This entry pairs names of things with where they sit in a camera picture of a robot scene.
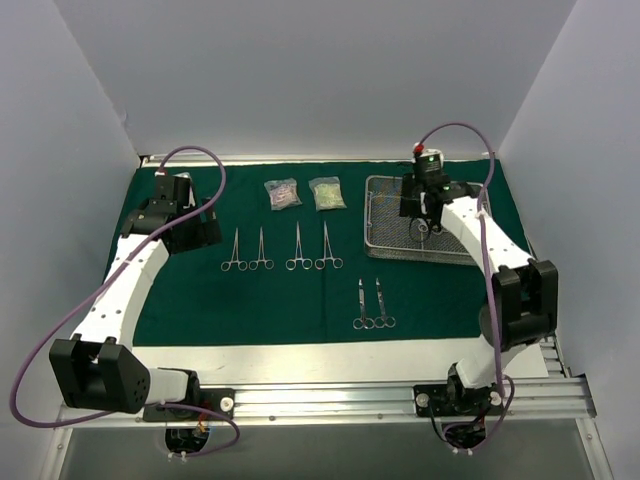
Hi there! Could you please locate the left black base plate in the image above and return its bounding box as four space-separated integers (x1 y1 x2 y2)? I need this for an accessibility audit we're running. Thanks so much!
142 388 236 422

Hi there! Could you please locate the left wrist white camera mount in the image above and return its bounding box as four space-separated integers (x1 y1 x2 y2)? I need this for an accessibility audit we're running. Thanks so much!
154 170 192 182

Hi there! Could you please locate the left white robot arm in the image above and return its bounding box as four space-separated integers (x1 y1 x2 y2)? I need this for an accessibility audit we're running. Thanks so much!
49 172 222 419

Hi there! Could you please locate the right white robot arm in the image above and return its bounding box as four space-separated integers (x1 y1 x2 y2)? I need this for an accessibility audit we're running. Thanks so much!
399 146 559 413

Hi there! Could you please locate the front aluminium rail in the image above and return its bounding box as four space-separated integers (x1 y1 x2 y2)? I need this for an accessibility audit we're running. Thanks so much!
53 377 596 429

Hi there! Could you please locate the green gauze packet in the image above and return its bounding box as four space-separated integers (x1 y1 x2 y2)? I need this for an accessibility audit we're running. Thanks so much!
308 176 347 211

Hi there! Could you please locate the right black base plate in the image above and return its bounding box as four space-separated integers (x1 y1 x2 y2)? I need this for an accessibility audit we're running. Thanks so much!
412 383 503 417

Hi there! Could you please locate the steel scissors curved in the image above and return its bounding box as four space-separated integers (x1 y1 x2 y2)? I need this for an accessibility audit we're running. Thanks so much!
374 279 396 329

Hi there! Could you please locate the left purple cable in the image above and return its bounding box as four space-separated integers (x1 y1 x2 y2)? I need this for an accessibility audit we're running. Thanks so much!
9 145 242 456

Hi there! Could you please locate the clear packet with sutures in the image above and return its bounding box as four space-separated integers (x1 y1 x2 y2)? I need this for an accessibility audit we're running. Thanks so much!
264 178 302 211

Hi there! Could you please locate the back aluminium rail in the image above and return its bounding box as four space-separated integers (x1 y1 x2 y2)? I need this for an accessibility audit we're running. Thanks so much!
142 151 496 164

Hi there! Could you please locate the metal mesh instrument tray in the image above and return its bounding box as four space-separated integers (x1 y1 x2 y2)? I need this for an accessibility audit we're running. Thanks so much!
364 175 476 266

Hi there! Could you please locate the green surgical drape cloth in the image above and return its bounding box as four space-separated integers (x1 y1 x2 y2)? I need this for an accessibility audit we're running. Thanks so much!
134 162 486 347

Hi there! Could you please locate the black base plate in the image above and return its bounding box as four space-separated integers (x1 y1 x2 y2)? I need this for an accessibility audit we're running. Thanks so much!
142 388 236 422
412 383 503 417

